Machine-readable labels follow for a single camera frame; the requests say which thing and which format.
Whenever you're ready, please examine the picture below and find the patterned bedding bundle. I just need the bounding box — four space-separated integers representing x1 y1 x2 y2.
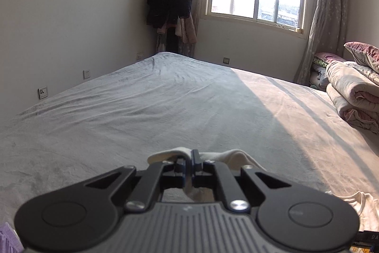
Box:
309 62 330 89

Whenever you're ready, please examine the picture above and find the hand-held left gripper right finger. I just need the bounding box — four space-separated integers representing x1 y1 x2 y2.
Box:
191 149 293 212

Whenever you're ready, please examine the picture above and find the cream printed t-shirt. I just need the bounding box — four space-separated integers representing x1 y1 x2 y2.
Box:
147 147 379 222

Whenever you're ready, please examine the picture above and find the bed with grey sheet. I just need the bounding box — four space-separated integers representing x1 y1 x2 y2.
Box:
0 51 379 253

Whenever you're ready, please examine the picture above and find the pink grey pillow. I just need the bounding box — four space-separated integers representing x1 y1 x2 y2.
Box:
344 41 379 73

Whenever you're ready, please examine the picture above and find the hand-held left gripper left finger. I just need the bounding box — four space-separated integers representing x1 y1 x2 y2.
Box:
84 156 187 212

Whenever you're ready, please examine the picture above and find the purple cloth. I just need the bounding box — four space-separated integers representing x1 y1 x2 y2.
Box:
0 222 25 253

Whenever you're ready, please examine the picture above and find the folded beige pink duvet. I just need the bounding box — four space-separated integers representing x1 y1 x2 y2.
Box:
326 61 379 133

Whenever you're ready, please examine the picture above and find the small pink pillow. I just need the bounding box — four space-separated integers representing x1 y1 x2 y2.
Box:
314 52 347 65

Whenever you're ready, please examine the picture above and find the hanging pink garment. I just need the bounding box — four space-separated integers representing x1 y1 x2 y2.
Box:
157 16 197 44

